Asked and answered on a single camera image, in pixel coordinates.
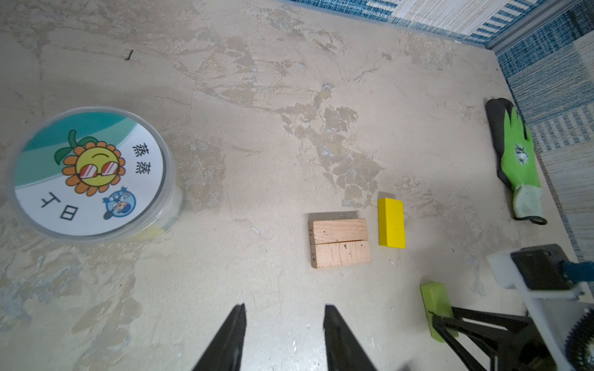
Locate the natural wood block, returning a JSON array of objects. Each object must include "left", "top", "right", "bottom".
[
  {"left": 311, "top": 241, "right": 371, "bottom": 269},
  {"left": 309, "top": 219, "right": 368, "bottom": 245}
]

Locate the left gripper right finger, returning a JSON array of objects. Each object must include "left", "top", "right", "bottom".
[{"left": 323, "top": 305, "right": 376, "bottom": 370}]

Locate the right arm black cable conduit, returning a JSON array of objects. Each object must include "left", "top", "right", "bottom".
[{"left": 556, "top": 259, "right": 594, "bottom": 371}]

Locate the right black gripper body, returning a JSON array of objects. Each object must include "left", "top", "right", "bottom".
[{"left": 491, "top": 322, "right": 557, "bottom": 371}]

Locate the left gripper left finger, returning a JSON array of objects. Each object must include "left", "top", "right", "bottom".
[{"left": 193, "top": 304, "right": 247, "bottom": 371}]

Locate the round sunflower label jar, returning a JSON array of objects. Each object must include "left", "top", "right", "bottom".
[{"left": 9, "top": 107, "right": 184, "bottom": 244}]

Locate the yellow wood block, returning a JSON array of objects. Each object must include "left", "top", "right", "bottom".
[{"left": 377, "top": 198, "right": 406, "bottom": 249}]

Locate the green black work glove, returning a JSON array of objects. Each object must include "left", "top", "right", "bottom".
[{"left": 486, "top": 98, "right": 548, "bottom": 225}]

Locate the light green rectangular block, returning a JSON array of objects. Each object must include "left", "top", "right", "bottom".
[{"left": 420, "top": 282, "right": 453, "bottom": 343}]

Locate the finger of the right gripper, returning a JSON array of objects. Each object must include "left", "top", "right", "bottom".
[
  {"left": 431, "top": 314, "right": 502, "bottom": 371},
  {"left": 452, "top": 307, "right": 532, "bottom": 332}
]

